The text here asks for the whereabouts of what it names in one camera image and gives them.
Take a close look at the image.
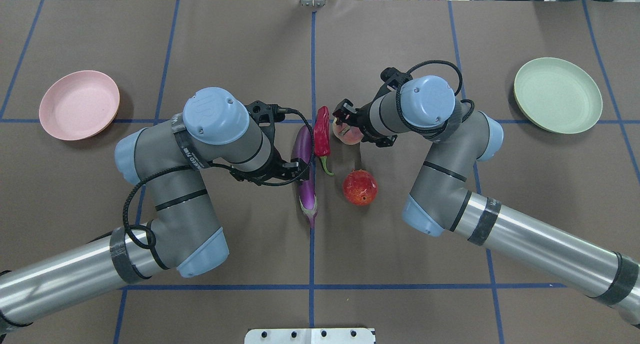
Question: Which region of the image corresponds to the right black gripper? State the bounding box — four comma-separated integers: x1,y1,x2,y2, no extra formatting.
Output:
332,99,398,148

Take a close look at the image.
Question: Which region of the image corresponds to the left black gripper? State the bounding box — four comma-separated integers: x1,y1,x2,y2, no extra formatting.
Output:
230,149,311,186

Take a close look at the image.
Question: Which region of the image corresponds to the peach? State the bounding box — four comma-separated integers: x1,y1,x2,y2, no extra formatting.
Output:
331,120,364,145

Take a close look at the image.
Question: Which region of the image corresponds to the purple eggplant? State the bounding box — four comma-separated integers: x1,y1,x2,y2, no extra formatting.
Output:
291,126,318,228

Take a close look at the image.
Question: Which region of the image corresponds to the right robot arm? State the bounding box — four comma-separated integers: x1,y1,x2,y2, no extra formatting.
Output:
333,73,640,326

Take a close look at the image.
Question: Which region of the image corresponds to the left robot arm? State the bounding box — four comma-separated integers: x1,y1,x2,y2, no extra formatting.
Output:
1,88,310,337

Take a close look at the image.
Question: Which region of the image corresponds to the red chili pepper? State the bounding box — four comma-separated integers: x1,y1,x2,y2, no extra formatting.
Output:
313,105,334,177

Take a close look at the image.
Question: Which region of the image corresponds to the red pomegranate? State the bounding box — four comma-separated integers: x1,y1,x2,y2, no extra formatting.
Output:
342,170,379,206

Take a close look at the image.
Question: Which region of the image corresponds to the green plate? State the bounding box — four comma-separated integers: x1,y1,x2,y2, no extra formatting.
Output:
513,57,603,134

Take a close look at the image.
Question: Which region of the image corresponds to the pink plate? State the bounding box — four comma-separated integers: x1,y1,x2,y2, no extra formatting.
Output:
38,70,121,141

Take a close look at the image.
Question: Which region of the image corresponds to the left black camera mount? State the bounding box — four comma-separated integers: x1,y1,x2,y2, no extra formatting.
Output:
245,101,291,144

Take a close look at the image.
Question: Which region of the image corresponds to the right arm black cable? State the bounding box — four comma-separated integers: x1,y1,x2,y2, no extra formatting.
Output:
395,60,476,139

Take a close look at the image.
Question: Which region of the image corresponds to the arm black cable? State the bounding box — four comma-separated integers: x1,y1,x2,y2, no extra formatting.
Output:
395,60,476,139
122,108,316,279

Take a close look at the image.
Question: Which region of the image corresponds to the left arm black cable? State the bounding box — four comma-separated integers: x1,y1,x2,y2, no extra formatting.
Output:
122,108,316,279

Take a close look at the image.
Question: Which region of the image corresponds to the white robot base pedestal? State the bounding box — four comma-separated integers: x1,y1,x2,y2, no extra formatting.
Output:
244,327,377,343

